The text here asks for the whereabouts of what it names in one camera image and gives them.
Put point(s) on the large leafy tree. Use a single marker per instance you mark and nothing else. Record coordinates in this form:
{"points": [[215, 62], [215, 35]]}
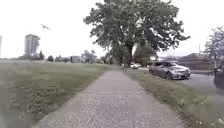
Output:
{"points": [[128, 33]]}

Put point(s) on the construction crane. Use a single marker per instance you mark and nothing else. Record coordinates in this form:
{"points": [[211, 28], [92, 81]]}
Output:
{"points": [[44, 27]]}

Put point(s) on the grey concrete path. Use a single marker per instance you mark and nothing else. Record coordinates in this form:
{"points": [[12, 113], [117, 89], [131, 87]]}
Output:
{"points": [[113, 100]]}

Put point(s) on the dark low house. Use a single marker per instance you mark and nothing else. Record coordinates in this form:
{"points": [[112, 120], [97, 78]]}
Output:
{"points": [[195, 61]]}

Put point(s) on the narrow grass strip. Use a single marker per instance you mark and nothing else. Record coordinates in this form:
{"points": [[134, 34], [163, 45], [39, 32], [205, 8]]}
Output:
{"points": [[173, 96]]}

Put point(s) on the white car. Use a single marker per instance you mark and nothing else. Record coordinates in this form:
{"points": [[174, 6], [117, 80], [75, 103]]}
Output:
{"points": [[134, 66]]}

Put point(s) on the grey asphalt road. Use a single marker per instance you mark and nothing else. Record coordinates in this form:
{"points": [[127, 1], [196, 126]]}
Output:
{"points": [[200, 81]]}

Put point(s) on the distant row of trees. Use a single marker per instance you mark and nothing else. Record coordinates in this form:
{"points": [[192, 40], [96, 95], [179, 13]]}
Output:
{"points": [[86, 57]]}

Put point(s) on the dark vehicle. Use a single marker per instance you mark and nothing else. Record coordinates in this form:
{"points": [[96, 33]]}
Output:
{"points": [[220, 78]]}

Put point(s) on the silver car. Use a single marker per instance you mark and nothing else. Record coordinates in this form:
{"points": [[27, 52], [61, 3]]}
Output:
{"points": [[170, 70]]}

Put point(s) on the wide grass field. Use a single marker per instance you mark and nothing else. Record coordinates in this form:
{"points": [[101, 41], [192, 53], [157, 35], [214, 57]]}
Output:
{"points": [[46, 83]]}

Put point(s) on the tall tower building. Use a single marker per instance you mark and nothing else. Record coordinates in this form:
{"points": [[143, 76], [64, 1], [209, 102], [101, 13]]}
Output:
{"points": [[31, 44]]}

